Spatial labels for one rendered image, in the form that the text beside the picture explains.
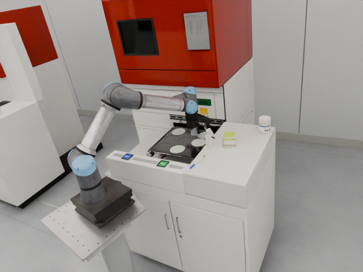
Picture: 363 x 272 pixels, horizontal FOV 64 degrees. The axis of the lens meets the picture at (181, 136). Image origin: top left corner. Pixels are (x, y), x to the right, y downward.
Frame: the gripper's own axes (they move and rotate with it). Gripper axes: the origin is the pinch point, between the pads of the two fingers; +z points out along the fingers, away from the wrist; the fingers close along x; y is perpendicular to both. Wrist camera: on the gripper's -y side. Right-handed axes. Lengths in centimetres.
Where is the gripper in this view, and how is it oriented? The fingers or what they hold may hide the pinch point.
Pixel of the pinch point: (199, 136)
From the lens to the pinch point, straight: 199.3
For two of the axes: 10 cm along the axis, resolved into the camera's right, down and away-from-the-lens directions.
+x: 0.3, 4.8, -8.8
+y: -9.9, 1.4, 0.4
